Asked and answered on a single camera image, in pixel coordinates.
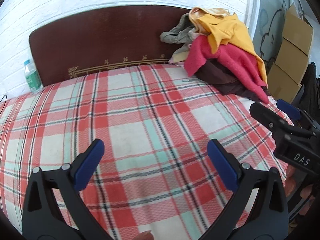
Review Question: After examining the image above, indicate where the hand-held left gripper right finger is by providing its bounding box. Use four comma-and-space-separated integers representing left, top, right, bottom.
197, 139, 289, 240

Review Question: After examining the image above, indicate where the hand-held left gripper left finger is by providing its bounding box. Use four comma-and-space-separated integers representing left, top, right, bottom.
22, 138, 118, 240

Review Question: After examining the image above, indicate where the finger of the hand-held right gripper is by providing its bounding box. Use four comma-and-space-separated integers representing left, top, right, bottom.
249, 102, 295, 134
276, 99, 320, 137

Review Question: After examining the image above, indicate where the yellow shirt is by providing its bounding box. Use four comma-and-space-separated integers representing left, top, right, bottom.
189, 12, 268, 88

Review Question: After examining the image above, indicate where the person's left hand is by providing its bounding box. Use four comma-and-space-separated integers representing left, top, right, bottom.
134, 230, 153, 240

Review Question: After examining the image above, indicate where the dark brown garment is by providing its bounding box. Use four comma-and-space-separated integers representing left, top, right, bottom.
195, 60, 272, 103

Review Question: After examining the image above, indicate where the red plaid blanket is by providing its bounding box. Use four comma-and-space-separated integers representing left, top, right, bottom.
0, 64, 295, 240

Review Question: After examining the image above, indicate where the pink sweater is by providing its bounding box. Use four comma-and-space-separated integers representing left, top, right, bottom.
184, 34, 270, 104

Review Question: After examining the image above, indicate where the clear plastic water bottle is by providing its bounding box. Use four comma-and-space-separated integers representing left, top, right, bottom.
24, 59, 43, 94

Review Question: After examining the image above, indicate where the cream folded cloth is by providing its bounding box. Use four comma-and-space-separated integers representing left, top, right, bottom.
169, 30, 200, 67

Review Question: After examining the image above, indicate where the pale gold cloth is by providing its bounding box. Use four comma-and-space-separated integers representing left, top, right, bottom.
189, 6, 230, 30

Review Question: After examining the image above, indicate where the grey knit garment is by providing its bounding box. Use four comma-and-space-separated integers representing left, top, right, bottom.
159, 14, 198, 45

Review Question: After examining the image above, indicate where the dark brown headboard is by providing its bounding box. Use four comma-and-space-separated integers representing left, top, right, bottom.
29, 4, 194, 87

